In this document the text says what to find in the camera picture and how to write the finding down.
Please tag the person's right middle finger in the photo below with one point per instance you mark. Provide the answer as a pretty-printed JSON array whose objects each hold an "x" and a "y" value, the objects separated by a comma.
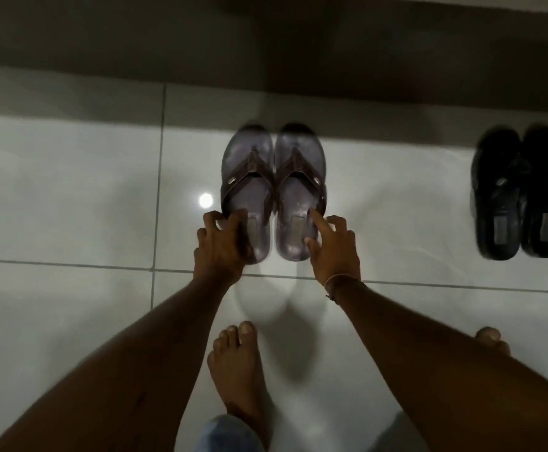
[{"x": 337, "y": 222}]

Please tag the person's left forearm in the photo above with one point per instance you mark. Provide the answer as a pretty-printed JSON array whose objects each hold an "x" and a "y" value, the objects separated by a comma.
[{"x": 128, "y": 371}]

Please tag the person's foot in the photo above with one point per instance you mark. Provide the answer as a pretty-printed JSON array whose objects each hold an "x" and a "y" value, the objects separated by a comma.
[
  {"x": 241, "y": 371},
  {"x": 490, "y": 337}
]

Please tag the person's right hand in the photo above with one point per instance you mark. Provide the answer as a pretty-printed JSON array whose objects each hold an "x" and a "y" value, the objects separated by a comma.
[{"x": 335, "y": 258}]

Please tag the person's right foot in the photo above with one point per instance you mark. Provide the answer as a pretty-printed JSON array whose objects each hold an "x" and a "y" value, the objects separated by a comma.
[{"x": 490, "y": 337}]

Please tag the light blue jeans leg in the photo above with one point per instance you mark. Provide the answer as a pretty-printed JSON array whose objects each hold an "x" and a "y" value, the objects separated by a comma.
[{"x": 229, "y": 435}]

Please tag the person's left fingers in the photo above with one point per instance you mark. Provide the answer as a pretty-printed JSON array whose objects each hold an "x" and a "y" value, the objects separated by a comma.
[{"x": 222, "y": 222}]

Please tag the person's left foot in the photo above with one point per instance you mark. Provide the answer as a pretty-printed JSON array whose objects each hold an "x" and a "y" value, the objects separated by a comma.
[{"x": 241, "y": 371}]

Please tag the person's right forearm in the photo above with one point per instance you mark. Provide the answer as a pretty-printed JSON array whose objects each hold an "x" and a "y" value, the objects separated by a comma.
[{"x": 443, "y": 371}]

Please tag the person's right thumb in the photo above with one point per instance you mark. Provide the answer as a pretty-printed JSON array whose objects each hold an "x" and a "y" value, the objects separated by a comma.
[{"x": 312, "y": 248}]

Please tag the person's left hand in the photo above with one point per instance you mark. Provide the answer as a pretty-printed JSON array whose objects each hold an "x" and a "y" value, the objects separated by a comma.
[{"x": 217, "y": 254}]

